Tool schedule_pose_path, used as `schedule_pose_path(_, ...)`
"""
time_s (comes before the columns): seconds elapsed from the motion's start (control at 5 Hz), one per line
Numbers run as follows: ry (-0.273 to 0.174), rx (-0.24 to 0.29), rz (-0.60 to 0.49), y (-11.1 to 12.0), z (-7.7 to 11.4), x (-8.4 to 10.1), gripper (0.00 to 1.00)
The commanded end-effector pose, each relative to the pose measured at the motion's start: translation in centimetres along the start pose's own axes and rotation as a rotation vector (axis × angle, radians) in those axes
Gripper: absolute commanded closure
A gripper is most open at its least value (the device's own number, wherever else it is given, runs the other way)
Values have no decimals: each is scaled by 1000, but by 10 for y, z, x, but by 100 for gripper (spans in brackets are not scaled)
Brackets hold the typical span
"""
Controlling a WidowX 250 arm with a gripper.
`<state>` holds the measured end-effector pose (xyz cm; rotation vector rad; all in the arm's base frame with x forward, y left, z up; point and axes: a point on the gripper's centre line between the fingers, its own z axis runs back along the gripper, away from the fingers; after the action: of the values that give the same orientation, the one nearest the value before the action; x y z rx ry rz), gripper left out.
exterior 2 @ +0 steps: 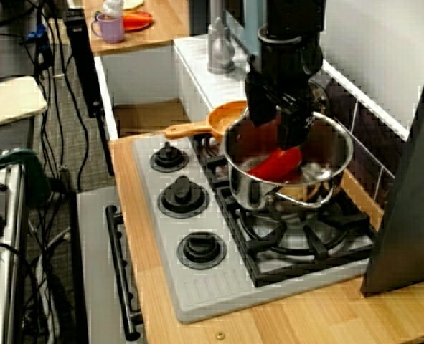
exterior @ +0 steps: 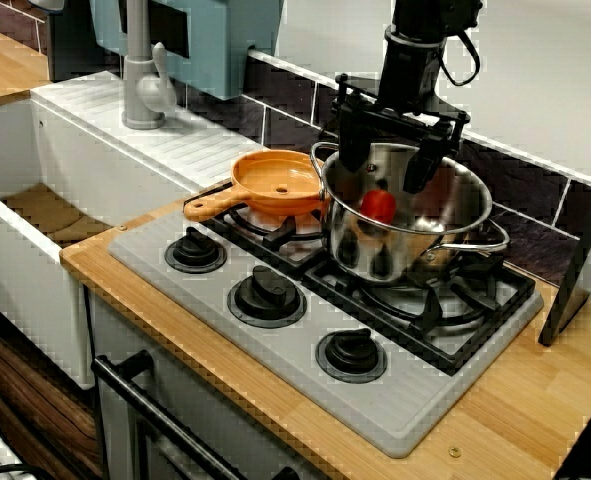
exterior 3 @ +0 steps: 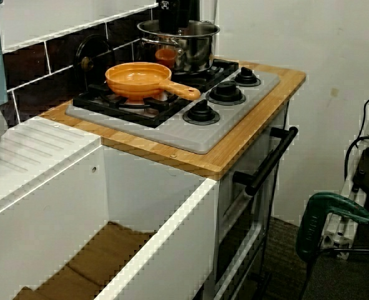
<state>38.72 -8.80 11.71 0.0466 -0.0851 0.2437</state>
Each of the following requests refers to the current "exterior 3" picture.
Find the black burner grate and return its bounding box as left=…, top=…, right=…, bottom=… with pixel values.
left=171, top=58, right=240, bottom=93
left=73, top=81, right=187, bottom=129

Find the dark glass pot lid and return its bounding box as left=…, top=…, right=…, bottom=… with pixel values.
left=73, top=34, right=113, bottom=96

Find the white oven door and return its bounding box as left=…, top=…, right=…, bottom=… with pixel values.
left=217, top=99, right=290, bottom=300

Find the aluminium frame rail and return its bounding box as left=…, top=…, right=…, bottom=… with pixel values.
left=321, top=90, right=369, bottom=260

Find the black oven door handle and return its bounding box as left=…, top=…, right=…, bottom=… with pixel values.
left=232, top=126, right=299, bottom=196

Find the white toy sink basin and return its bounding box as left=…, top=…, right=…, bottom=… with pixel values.
left=0, top=117, right=219, bottom=300

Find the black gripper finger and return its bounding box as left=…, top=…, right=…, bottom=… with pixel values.
left=157, top=0, right=190, bottom=34

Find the black stove knob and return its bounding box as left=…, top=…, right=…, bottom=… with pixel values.
left=205, top=80, right=247, bottom=106
left=230, top=67, right=262, bottom=88
left=183, top=99, right=221, bottom=124

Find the grey stove top plate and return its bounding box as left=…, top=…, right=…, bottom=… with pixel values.
left=65, top=66, right=281, bottom=155

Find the thick black cable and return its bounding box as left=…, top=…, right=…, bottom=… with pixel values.
left=344, top=136, right=369, bottom=182

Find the silver steel pot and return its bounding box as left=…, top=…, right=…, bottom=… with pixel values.
left=136, top=19, right=221, bottom=73

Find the orange toy frying pan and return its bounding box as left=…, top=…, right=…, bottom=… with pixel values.
left=104, top=61, right=202, bottom=101

